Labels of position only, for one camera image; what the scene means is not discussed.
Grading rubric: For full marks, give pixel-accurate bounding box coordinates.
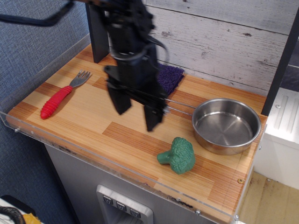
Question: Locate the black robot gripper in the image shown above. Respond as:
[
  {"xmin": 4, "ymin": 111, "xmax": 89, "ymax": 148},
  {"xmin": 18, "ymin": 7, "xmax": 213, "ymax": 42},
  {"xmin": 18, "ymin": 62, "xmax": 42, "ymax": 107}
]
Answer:
[{"xmin": 104, "ymin": 44, "xmax": 167, "ymax": 132}]

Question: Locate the green toy broccoli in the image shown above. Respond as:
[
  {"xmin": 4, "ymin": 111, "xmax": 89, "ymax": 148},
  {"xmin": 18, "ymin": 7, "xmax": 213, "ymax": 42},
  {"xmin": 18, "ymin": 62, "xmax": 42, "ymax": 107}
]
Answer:
[{"xmin": 157, "ymin": 137, "xmax": 196, "ymax": 175}]

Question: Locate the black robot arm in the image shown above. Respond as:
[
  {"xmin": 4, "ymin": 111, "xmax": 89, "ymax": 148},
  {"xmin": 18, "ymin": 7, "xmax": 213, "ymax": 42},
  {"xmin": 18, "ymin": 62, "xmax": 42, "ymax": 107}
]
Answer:
[{"xmin": 85, "ymin": 0, "xmax": 168, "ymax": 132}]

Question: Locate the purple folded towel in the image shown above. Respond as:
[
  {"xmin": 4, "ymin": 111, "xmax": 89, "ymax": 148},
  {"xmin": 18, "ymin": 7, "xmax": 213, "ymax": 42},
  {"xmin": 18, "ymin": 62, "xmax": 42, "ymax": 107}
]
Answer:
[{"xmin": 157, "ymin": 64, "xmax": 184, "ymax": 95}]

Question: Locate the stainless steel pan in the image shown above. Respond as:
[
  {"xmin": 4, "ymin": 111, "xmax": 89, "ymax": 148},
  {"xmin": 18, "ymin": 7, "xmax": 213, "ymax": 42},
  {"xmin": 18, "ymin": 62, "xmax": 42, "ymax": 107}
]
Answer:
[{"xmin": 167, "ymin": 98, "xmax": 262, "ymax": 155}]

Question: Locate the grey cabinet front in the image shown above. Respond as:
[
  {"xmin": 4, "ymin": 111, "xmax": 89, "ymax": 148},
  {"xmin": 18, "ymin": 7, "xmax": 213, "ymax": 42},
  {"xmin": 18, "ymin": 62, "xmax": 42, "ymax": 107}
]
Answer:
[{"xmin": 46, "ymin": 146, "xmax": 212, "ymax": 224}]

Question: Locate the silver dispenser panel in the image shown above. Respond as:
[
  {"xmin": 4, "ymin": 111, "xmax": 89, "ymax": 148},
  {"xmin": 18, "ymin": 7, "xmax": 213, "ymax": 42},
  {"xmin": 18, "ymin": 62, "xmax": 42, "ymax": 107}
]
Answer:
[{"xmin": 96, "ymin": 185, "xmax": 154, "ymax": 224}]

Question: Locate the clear acrylic table guard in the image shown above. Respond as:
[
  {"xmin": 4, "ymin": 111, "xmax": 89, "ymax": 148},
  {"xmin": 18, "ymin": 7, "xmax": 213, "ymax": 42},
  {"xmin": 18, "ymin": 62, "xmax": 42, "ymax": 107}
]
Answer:
[{"xmin": 3, "ymin": 46, "xmax": 265, "ymax": 224}]

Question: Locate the white ridged appliance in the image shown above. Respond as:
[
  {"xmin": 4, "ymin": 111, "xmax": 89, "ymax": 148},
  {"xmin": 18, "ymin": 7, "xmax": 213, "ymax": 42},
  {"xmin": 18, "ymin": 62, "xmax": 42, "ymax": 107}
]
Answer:
[{"xmin": 254, "ymin": 88, "xmax": 299, "ymax": 189}]

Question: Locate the red handled fork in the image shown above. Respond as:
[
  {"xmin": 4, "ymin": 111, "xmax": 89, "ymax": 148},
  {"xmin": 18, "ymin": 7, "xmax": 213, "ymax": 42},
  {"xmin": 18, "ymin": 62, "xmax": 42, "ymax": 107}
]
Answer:
[{"xmin": 40, "ymin": 70, "xmax": 91, "ymax": 119}]

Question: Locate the black left vertical post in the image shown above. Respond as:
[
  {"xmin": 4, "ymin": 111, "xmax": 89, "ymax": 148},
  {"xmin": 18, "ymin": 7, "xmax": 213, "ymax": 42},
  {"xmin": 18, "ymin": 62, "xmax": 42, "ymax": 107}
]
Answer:
[{"xmin": 85, "ymin": 3, "xmax": 110, "ymax": 63}]

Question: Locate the black vertical post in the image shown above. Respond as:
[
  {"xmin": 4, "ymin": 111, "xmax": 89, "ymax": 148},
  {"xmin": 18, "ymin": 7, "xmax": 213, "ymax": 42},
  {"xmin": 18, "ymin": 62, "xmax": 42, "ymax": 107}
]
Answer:
[
  {"xmin": 85, "ymin": 3, "xmax": 110, "ymax": 63},
  {"xmin": 261, "ymin": 9, "xmax": 299, "ymax": 116}
]

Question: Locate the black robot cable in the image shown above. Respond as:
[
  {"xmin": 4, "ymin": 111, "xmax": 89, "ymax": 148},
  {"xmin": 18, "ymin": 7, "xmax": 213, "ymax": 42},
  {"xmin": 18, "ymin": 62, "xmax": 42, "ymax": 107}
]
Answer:
[{"xmin": 0, "ymin": 0, "xmax": 75, "ymax": 27}]

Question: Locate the black right vertical post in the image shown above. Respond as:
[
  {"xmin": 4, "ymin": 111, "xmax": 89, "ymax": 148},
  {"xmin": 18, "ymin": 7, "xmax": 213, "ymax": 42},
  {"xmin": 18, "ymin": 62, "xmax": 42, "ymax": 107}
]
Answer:
[{"xmin": 261, "ymin": 9, "xmax": 299, "ymax": 116}]

